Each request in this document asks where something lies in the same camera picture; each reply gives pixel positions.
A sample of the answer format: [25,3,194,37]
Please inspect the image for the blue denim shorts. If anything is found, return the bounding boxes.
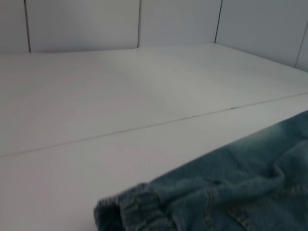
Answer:
[93,110,308,231]

